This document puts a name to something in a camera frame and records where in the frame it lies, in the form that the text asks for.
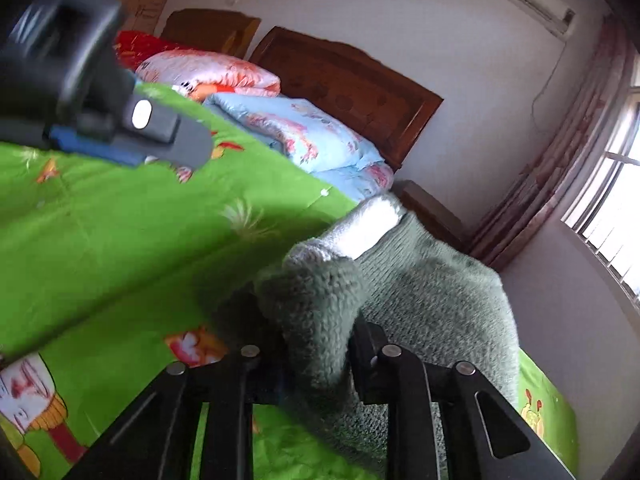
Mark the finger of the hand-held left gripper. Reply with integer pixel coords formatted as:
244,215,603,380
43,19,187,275
48,94,214,169

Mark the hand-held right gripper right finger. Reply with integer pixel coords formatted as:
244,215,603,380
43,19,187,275
347,316,577,480

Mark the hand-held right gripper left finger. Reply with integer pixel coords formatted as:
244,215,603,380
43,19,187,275
60,344,292,480

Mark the green and white knit sweater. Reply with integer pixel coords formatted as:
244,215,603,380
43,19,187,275
212,192,522,477

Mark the pink floral quilt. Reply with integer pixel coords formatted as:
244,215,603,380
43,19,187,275
135,50,282,104

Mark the red patterned blanket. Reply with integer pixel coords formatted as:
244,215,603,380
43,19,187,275
113,30,174,72

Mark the green printed bedsheet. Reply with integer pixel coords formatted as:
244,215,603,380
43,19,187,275
0,82,581,480

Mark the small wooden headboard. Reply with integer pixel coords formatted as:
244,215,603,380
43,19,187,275
159,8,262,59

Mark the blue floral quilt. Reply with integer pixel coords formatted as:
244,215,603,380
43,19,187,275
202,92,396,204

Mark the dark wooden nightstand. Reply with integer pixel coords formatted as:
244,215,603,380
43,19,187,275
392,179,471,254

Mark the large carved wooden headboard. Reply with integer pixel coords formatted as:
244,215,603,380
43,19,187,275
248,26,445,171

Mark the pink floral curtain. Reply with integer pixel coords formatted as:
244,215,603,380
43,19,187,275
467,19,637,272

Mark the barred window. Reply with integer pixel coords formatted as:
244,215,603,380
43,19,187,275
561,54,640,307

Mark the air conditioner cable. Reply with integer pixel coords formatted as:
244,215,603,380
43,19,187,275
530,39,569,127

